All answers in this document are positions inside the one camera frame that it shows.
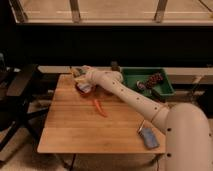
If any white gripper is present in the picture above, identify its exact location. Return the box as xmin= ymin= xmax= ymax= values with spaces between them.
xmin=73 ymin=65 xmax=98 ymax=87

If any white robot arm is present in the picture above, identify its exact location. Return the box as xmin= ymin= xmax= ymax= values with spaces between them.
xmin=75 ymin=66 xmax=213 ymax=171

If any dark round object in tray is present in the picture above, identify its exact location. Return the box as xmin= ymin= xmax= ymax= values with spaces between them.
xmin=136 ymin=81 xmax=146 ymax=92

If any green plastic tray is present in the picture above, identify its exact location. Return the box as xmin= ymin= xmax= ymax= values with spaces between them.
xmin=121 ymin=67 xmax=174 ymax=102

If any red bowl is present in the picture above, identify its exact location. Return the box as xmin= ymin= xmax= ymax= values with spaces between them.
xmin=75 ymin=82 xmax=95 ymax=96

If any dark can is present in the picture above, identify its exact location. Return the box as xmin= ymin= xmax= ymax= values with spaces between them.
xmin=111 ymin=61 xmax=120 ymax=72

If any orange carrot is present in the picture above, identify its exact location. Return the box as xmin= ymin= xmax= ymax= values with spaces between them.
xmin=93 ymin=99 xmax=107 ymax=117

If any wooden folding table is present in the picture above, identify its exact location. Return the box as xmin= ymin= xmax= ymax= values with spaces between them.
xmin=36 ymin=73 xmax=168 ymax=155

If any bunch of dark grapes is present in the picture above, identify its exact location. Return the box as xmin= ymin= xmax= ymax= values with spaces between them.
xmin=145 ymin=73 xmax=163 ymax=89

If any metal spoon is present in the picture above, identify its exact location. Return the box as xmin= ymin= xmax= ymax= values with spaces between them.
xmin=138 ymin=119 xmax=146 ymax=133

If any blue sponge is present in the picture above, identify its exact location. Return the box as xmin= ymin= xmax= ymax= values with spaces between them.
xmin=140 ymin=127 xmax=159 ymax=149

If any black office chair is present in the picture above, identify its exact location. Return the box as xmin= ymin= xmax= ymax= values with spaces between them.
xmin=0 ymin=53 xmax=49 ymax=152

